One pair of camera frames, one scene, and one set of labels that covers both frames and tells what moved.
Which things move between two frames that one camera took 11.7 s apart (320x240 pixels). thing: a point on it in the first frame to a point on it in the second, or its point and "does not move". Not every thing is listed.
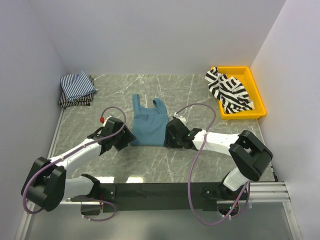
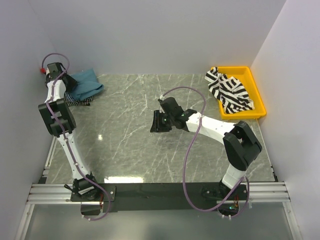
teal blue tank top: x=149 y=125 to x=87 y=86
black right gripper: x=168 y=142 to x=157 y=126
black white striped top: x=233 y=96 does not move
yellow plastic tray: x=244 y=74 does not move
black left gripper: x=127 y=137 to x=72 y=83
